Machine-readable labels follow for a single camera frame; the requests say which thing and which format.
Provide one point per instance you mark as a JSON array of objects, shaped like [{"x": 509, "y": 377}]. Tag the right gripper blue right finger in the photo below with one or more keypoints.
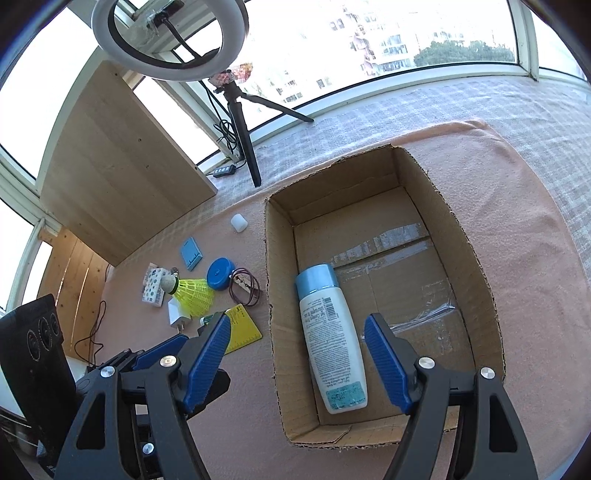
[{"x": 490, "y": 440}]

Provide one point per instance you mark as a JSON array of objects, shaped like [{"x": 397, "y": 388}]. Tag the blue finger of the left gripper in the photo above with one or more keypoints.
[{"x": 143, "y": 359}]

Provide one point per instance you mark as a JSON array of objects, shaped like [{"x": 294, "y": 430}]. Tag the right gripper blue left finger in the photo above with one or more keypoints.
[{"x": 133, "y": 424}]

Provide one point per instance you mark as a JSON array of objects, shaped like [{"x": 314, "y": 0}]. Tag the white usb charger plug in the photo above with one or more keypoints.
[{"x": 177, "y": 316}]

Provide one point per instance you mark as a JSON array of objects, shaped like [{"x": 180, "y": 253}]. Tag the white dotted tissue pack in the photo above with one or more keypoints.
[{"x": 152, "y": 293}]

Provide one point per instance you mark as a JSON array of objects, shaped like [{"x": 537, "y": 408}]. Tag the yellow plastic shuttlecock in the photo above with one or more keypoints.
[{"x": 194, "y": 296}]

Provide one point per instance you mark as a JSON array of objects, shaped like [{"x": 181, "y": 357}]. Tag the yellow black notepad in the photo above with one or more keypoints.
[{"x": 243, "y": 330}]

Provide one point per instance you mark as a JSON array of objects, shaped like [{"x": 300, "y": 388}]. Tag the wooden clothespin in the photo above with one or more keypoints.
[{"x": 243, "y": 282}]

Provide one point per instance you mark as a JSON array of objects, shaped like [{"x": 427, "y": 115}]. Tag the brown rubber band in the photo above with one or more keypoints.
[{"x": 239, "y": 298}]

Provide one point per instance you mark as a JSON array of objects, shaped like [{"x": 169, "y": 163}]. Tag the small white plastic cap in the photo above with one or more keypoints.
[{"x": 239, "y": 223}]

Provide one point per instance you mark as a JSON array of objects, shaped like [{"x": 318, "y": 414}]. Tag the white sunscreen bottle blue cap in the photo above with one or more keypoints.
[{"x": 333, "y": 346}]

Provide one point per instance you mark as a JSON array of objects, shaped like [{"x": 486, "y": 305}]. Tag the green lip balm stick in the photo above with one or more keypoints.
[{"x": 210, "y": 319}]

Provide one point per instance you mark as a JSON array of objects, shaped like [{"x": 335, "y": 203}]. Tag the pine slat headboard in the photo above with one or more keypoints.
[{"x": 75, "y": 276}]

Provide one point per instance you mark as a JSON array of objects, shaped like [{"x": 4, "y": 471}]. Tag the blue phone stand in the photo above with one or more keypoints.
[{"x": 190, "y": 253}]

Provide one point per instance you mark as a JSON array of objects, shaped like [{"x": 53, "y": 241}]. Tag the large wooden board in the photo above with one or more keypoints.
[{"x": 112, "y": 175}]

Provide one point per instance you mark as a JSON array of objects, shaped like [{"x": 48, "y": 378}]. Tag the cardboard box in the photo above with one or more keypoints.
[{"x": 397, "y": 249}]

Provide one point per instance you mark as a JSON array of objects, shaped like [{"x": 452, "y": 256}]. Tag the black tripod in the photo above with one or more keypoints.
[{"x": 224, "y": 82}]

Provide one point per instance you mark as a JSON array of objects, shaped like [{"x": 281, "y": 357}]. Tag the black inline cable remote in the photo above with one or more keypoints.
[{"x": 225, "y": 170}]

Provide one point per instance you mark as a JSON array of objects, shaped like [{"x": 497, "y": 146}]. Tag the white ring light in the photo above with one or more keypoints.
[{"x": 230, "y": 15}]

